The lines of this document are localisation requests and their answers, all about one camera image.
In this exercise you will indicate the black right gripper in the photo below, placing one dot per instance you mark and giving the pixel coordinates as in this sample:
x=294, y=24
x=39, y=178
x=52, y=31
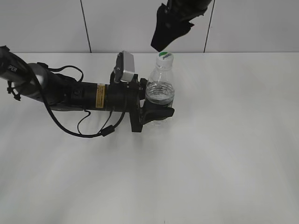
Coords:
x=173, y=20

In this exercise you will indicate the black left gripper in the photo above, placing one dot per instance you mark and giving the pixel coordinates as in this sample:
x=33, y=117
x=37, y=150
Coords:
x=125, y=97

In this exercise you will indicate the clear cestbon water bottle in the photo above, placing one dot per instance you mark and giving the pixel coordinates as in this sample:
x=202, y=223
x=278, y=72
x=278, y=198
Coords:
x=160, y=91

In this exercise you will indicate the white green bottle cap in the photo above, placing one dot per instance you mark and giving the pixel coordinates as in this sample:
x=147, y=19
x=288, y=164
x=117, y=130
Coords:
x=164, y=59

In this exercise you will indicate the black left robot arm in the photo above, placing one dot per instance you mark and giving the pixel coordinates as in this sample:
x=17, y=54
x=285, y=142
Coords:
x=48, y=85

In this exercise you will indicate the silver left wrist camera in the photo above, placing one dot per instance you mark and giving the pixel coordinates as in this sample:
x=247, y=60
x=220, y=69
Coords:
x=124, y=69

